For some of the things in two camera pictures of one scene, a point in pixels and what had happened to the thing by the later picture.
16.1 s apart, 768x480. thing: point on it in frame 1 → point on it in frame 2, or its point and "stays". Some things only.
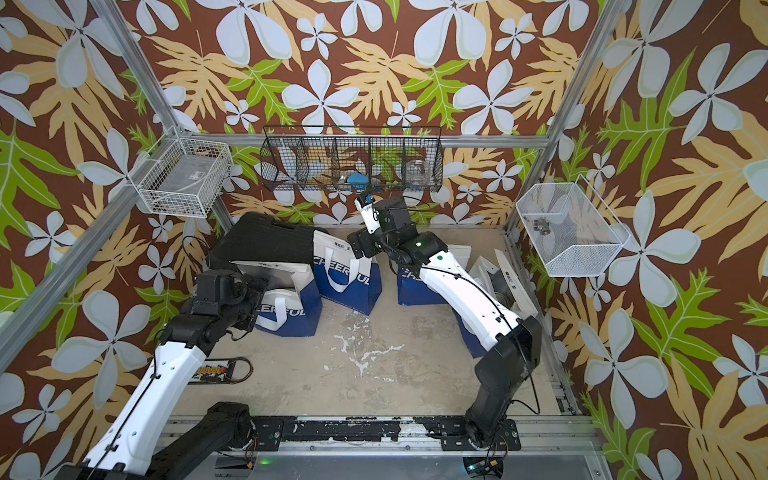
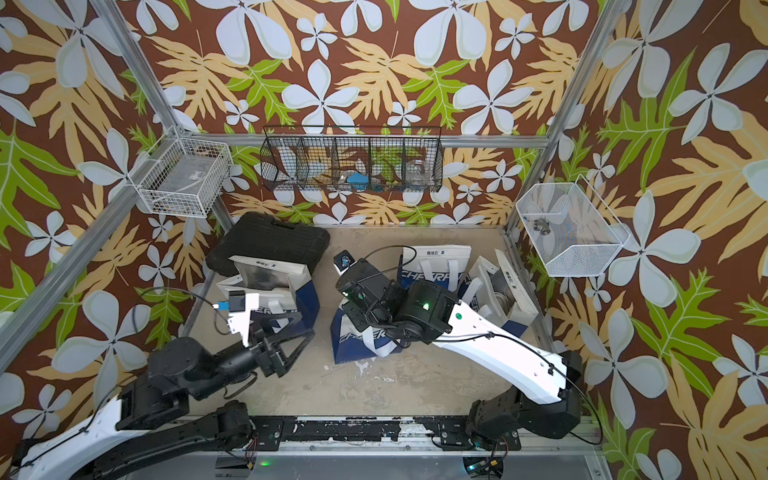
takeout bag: (291, 305) stays
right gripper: (355, 238) → (352, 311)
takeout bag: (341, 277) → (350, 345)
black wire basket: (353, 158) stays
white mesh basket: (572, 230) stays
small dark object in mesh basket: (542, 225) stays
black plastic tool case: (261, 237) stays
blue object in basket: (358, 179) stays
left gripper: (255, 294) → (272, 360)
